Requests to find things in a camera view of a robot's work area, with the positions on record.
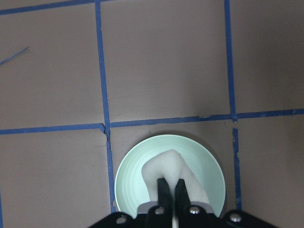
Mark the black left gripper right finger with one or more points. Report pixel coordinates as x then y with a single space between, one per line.
191 214

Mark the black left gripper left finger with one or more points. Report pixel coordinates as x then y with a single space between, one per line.
164 210

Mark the white steamed bun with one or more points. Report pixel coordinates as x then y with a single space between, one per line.
171 166

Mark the light green plate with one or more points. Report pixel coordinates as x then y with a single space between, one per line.
130 189

